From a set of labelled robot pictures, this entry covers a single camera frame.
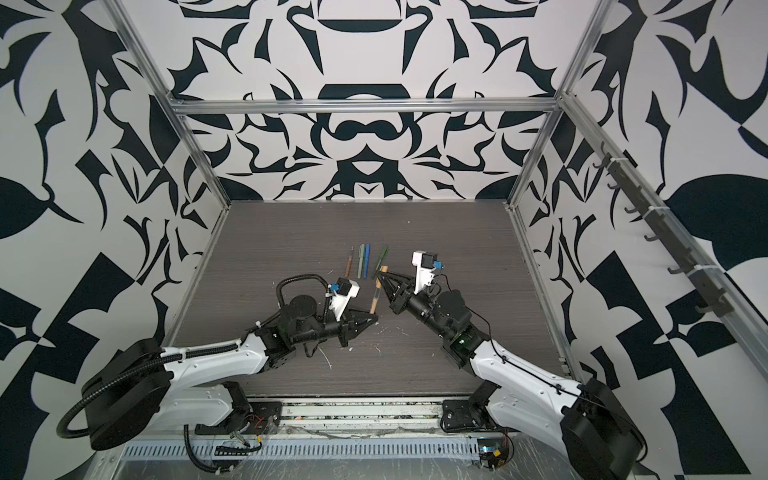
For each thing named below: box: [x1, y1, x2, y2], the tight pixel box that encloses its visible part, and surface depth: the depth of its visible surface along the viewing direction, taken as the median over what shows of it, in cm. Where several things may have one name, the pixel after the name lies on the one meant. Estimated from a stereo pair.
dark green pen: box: [372, 246, 389, 279], surface depth 104 cm
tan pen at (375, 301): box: [369, 287, 381, 315], surface depth 74 cm
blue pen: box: [364, 243, 371, 279], surface depth 104 cm
